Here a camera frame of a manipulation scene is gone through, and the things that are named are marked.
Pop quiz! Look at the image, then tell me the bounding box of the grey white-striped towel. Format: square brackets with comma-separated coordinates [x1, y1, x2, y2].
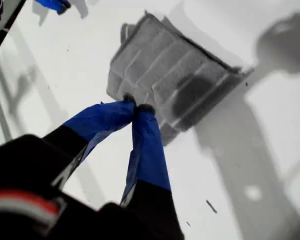
[106, 9, 255, 147]

